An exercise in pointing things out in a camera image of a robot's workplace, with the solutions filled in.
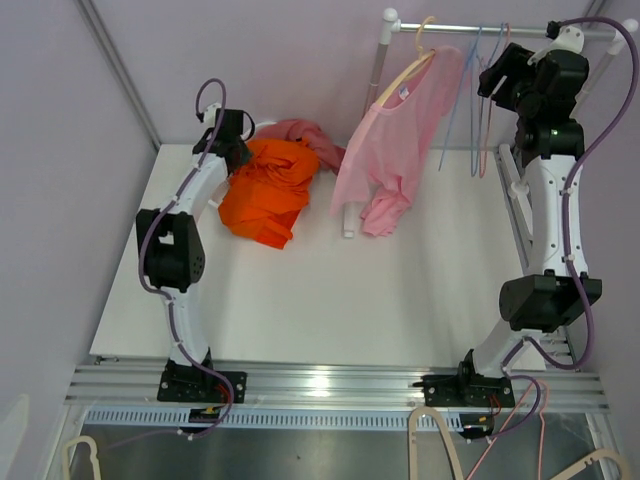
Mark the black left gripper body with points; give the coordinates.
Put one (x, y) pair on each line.
(244, 154)

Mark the dusty rose t shirt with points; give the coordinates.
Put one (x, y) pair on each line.
(330, 155)

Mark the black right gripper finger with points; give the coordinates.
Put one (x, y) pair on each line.
(496, 80)
(519, 55)

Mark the orange t shirt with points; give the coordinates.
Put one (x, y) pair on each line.
(274, 184)
(267, 219)

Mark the metal clothes rack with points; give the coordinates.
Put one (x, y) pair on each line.
(620, 36)

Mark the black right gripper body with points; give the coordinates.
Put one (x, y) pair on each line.
(525, 102)

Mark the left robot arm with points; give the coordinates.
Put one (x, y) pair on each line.
(171, 256)

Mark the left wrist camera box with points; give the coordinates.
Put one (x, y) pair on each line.
(208, 115)

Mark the white slotted cable duct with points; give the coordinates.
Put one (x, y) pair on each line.
(256, 418)

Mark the beige wooden hanger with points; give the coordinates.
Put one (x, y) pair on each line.
(424, 56)

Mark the beige hanger at right floor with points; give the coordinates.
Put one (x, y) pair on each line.
(591, 459)

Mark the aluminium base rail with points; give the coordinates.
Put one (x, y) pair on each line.
(131, 381)

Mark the white plastic laundry basket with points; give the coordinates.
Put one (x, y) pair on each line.
(220, 192)

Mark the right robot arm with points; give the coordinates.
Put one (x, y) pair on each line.
(555, 288)

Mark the light pink t shirt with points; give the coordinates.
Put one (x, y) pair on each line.
(384, 162)

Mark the beige hanger on floor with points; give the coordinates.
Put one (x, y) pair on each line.
(418, 457)

